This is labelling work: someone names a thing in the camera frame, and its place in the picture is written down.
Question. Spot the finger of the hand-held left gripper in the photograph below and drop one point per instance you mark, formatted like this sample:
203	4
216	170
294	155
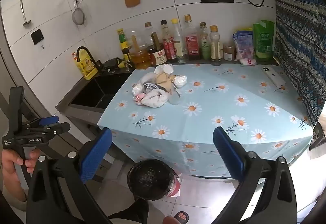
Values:
48	121
59	128

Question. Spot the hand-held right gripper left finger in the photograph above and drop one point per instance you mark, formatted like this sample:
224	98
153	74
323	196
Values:
96	155

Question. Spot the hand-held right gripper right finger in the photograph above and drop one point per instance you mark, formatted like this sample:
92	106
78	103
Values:
229	155

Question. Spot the pink wrapper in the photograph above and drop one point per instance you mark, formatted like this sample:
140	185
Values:
139	98

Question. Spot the clear plastic cup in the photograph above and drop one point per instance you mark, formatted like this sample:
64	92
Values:
174	99

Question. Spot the silver wrapper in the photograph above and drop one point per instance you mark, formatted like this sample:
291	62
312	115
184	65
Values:
150	87

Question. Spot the brown paper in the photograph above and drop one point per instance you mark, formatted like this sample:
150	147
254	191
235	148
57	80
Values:
163	81

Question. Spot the white cup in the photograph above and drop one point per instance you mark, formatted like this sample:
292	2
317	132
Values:
163	70

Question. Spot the person's left forearm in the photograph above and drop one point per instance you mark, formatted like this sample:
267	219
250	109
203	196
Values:
15	202

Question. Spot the person's left hand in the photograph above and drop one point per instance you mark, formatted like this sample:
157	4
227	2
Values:
9	170

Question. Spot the grey sink cabinet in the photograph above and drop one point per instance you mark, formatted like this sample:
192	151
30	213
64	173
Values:
84	115

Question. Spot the blue daisy tablecloth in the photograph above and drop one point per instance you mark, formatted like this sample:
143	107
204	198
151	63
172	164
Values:
203	117

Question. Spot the black sink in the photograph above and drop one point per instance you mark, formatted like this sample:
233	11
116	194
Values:
101	91

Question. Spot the yellow box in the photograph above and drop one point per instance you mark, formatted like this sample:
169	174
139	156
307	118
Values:
85	66

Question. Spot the person's trouser leg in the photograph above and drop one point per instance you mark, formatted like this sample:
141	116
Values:
138	211

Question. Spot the person's foot in sandal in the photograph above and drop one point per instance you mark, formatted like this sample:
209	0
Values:
181	216

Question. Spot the black faucet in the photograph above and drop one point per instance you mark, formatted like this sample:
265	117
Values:
82	48

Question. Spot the yellow sponge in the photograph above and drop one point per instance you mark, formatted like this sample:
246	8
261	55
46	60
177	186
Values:
122	63

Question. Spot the white phone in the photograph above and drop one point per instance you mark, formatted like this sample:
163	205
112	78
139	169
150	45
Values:
273	75

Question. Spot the metal soap dispenser pump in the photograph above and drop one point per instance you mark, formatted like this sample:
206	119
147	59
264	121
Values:
128	65

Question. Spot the small white pink packet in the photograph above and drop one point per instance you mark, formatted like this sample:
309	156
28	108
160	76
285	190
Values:
248	61

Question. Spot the metal ladle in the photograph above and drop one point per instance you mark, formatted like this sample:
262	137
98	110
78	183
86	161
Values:
23	11

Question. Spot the small brown jar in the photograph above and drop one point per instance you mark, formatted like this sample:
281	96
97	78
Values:
229	52

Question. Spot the dark bottle yellow label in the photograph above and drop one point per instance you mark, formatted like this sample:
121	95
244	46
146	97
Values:
122	44

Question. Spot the cooking oil jug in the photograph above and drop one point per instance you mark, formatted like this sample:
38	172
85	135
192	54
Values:
139	58

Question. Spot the metal mesh strainer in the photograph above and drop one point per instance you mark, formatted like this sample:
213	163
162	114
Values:
78	16

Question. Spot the orange cap beige label bottle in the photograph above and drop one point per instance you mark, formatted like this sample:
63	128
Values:
216	47

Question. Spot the green label bottle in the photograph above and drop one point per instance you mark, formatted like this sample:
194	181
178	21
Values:
205	47

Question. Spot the gold cap red label bottle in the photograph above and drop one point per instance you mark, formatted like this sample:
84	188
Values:
192	44

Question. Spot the dark sauce jar white label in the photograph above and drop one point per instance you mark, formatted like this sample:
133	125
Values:
158	56

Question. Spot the yellow cap clear bottle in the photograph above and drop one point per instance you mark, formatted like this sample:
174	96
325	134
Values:
179	45

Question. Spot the green plastic bag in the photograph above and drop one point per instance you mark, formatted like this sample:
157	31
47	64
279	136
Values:
264	39

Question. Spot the black cap red label bottle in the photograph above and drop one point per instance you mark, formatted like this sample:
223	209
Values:
168	45

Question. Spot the clear bottle brown cap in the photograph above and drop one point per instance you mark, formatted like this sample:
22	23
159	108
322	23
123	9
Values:
149	31

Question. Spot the blue patterned curtain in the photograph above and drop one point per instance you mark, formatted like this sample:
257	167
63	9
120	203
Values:
298	35

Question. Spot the small black wall switch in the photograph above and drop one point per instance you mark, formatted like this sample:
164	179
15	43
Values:
37	36

